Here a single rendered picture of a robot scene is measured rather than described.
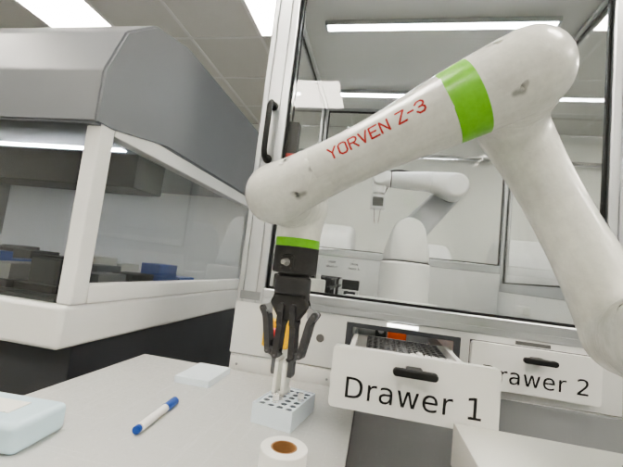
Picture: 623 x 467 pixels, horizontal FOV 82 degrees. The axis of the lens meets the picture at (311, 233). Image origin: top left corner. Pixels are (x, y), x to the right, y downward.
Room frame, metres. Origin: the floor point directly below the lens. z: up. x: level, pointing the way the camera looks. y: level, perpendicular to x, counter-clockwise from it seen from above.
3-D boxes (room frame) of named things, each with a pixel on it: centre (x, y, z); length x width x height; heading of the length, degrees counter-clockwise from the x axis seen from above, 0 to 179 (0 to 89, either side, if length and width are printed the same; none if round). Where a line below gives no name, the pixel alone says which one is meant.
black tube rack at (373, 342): (0.86, -0.25, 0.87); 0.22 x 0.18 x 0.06; 169
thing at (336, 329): (1.42, -0.40, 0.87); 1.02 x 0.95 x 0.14; 79
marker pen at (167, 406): (0.69, 0.24, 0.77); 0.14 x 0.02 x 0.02; 174
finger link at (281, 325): (0.76, 0.04, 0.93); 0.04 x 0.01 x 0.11; 159
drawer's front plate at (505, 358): (0.90, -0.57, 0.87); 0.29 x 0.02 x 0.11; 79
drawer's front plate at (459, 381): (0.66, -0.21, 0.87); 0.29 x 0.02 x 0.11; 79
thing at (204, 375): (0.93, 0.23, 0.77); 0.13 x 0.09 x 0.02; 169
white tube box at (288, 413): (0.76, 0.01, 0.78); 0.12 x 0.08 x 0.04; 159
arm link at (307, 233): (0.74, 0.03, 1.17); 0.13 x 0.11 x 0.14; 160
